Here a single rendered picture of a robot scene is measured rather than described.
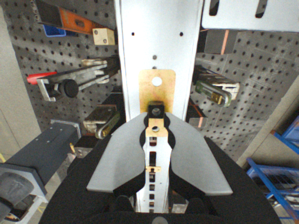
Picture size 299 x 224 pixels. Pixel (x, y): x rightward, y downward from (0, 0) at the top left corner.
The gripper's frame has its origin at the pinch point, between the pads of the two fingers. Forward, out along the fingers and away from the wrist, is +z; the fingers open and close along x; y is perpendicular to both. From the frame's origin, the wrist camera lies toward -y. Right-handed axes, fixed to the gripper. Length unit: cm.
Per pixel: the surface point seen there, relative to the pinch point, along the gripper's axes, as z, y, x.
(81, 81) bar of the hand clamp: 13.2, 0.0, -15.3
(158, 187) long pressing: 26, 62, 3
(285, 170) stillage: 106, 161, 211
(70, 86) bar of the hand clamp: 6.1, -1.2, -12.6
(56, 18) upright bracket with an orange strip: 10.4, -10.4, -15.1
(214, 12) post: 34.0, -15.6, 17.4
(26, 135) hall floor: 126, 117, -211
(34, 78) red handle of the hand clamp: 12.4, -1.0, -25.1
